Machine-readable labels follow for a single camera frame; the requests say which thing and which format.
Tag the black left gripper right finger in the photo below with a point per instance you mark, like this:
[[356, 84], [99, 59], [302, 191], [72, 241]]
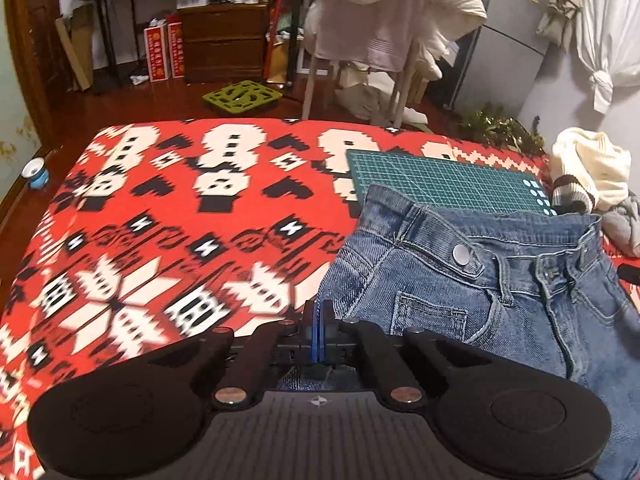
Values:
[[335, 347]]

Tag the small blue white bowl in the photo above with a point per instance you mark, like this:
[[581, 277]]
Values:
[[35, 173]]

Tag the silver refrigerator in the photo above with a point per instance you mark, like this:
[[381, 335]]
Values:
[[498, 62]]

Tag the green christmas garland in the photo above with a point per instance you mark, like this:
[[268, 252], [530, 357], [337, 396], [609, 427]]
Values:
[[491, 126]]

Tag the pink towel on chair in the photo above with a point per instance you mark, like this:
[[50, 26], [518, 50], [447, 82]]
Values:
[[377, 34]]

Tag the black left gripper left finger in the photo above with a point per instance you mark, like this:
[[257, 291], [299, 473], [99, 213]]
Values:
[[296, 343]]

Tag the blue denim jeans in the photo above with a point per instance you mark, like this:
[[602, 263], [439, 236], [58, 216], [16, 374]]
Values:
[[536, 290]]

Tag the grey knit garment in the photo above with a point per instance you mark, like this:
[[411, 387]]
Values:
[[621, 225]]

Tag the red patterned blanket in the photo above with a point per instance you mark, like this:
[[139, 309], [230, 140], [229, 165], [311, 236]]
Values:
[[164, 232]]

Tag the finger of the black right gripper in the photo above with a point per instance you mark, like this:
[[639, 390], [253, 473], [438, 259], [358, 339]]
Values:
[[629, 274]]

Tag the dark wooden drawer cabinet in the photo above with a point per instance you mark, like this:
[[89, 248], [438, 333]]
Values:
[[224, 41]]

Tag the red white box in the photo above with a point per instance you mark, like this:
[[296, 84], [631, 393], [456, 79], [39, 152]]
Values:
[[155, 51]]

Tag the cream knit sweater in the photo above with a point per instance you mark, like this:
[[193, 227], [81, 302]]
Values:
[[588, 172]]

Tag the green cutting mat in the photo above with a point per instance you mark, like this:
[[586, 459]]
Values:
[[444, 183]]

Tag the white tied curtain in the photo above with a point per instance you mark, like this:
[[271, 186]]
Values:
[[607, 38]]

